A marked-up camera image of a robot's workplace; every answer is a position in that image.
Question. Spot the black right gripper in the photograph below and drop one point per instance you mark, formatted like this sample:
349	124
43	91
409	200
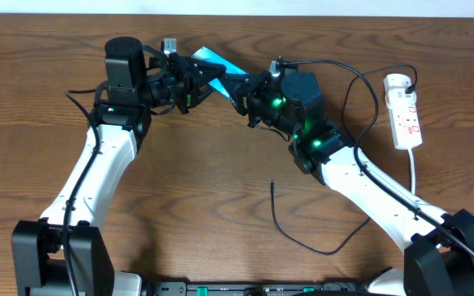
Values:
249	89

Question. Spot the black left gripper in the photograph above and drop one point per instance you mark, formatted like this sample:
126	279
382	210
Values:
191	84

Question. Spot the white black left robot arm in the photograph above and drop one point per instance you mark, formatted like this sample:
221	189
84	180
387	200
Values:
63	252

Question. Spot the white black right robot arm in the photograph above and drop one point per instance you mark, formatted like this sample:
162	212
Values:
438	247

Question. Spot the white charger adapter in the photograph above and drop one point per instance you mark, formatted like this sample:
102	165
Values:
398	98

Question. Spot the white power strip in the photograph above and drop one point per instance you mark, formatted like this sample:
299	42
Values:
404	122

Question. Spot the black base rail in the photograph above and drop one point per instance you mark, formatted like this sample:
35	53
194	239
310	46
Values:
175	288

